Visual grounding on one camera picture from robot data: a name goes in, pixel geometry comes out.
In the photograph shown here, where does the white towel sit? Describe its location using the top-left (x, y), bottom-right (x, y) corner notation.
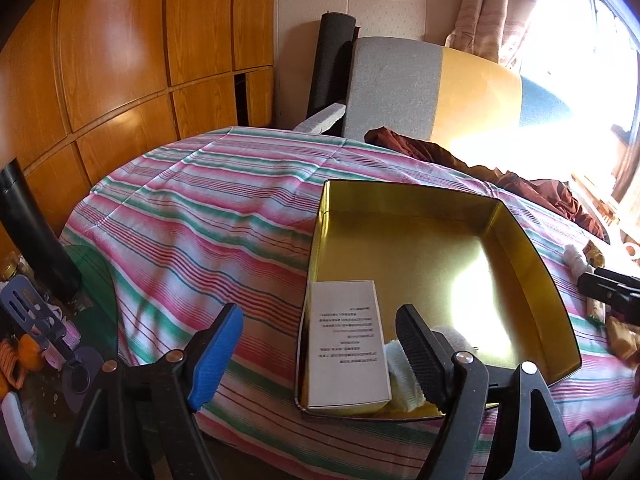
top-left (384, 326), bottom-right (476, 414)

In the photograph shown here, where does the black rolled mat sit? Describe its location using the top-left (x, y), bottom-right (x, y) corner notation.
top-left (307, 12), bottom-right (359, 117)

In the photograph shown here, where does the maroon brown blanket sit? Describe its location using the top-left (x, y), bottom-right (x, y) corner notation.
top-left (364, 127), bottom-right (610, 243)

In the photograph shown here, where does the gold metal tin box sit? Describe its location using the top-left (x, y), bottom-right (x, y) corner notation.
top-left (293, 179), bottom-right (584, 422)

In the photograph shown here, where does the wooden wardrobe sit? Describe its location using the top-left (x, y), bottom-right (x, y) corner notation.
top-left (1, 0), bottom-right (274, 231)

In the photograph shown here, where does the white cardboard box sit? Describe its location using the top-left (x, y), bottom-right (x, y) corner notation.
top-left (307, 281), bottom-right (392, 416)

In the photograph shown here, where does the grey yellow blue headboard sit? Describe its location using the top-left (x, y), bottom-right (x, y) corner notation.
top-left (343, 37), bottom-right (570, 148)

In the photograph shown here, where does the striped pink green bedsheet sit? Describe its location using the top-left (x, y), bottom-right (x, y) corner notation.
top-left (62, 128), bottom-right (638, 479)

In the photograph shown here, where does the pink beige curtain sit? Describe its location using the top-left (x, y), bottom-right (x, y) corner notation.
top-left (446, 0), bottom-right (537, 67)

